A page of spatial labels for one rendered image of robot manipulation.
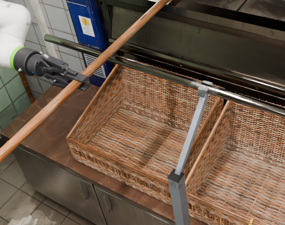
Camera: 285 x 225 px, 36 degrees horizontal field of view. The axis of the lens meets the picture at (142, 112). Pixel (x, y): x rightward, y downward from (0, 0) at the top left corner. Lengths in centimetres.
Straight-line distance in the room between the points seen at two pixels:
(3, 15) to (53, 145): 79
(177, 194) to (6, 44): 80
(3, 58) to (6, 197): 138
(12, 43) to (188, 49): 72
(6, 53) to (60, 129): 73
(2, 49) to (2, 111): 140
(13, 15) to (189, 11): 67
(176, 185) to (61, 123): 97
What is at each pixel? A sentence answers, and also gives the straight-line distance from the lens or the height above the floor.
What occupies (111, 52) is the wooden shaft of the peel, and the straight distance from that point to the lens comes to 155.
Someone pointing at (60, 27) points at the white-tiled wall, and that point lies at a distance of 239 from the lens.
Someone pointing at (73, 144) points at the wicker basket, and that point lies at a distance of 199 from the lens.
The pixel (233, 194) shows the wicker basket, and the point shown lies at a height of 59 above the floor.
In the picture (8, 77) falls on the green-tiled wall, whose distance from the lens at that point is 296.
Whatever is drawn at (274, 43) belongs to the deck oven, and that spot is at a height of 112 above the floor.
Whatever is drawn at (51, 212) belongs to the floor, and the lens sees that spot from 268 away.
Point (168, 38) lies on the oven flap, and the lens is 193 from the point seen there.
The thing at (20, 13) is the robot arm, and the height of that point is 135.
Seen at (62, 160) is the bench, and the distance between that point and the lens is 210.
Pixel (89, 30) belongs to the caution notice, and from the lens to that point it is 218.
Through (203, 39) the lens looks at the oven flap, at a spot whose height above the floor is 104.
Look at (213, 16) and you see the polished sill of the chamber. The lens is 174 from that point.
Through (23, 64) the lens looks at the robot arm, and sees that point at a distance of 158.
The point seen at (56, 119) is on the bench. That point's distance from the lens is 231.
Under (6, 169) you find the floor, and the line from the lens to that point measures 301.
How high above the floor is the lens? 211
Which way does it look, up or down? 44 degrees down
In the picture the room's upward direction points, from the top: 11 degrees counter-clockwise
